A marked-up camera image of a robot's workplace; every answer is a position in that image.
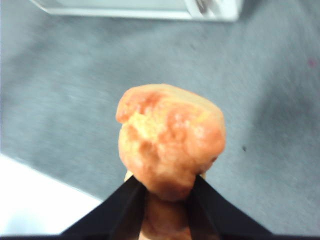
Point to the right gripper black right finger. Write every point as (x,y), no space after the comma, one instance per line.
(220,220)

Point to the beige oven control knob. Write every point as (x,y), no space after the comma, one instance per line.
(202,5)

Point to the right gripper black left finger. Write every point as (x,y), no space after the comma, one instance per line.
(112,220)

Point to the white Toshiba toaster oven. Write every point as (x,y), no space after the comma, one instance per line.
(222,10)

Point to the golden brown bread loaf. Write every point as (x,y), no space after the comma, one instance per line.
(170,140)

